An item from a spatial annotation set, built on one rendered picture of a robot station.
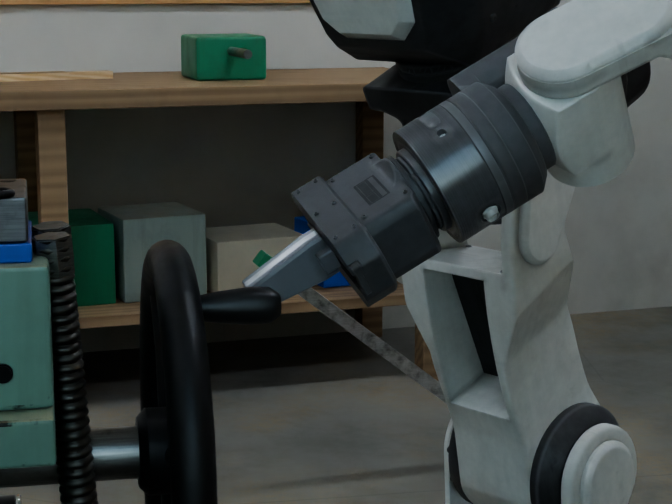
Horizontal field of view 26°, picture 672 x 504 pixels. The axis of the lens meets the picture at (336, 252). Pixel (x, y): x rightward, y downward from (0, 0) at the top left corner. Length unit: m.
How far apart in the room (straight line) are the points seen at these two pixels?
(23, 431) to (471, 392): 0.74
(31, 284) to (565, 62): 0.37
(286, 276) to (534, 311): 0.51
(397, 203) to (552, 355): 0.59
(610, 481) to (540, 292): 0.23
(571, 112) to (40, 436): 0.40
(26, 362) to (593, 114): 0.40
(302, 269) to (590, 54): 0.23
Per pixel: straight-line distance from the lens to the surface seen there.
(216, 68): 4.01
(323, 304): 3.24
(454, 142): 0.95
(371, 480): 3.36
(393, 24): 1.30
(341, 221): 0.95
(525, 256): 1.40
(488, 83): 1.02
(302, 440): 3.64
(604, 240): 5.03
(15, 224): 0.90
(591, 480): 1.52
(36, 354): 0.90
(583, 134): 0.99
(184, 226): 4.04
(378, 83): 1.42
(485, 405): 1.52
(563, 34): 0.98
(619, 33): 0.97
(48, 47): 4.38
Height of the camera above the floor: 1.13
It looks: 11 degrees down
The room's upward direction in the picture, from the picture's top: straight up
